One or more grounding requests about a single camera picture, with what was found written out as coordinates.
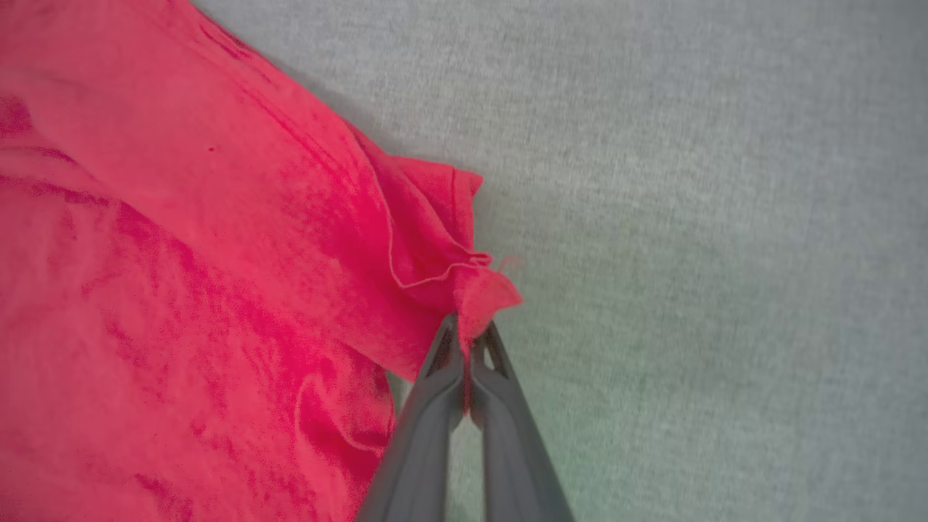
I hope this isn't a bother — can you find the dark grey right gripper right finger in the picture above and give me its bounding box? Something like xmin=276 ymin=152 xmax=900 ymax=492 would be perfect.
xmin=470 ymin=321 xmax=575 ymax=522

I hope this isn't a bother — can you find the red jersey with white stripes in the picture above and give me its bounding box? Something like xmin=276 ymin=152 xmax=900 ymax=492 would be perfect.
xmin=0 ymin=0 xmax=523 ymax=522

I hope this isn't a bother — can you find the light grey fabric sofa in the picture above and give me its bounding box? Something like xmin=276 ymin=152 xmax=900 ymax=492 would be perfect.
xmin=192 ymin=0 xmax=928 ymax=522

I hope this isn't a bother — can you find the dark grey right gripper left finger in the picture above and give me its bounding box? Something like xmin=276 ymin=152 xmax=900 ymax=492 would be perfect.
xmin=357 ymin=313 xmax=465 ymax=522

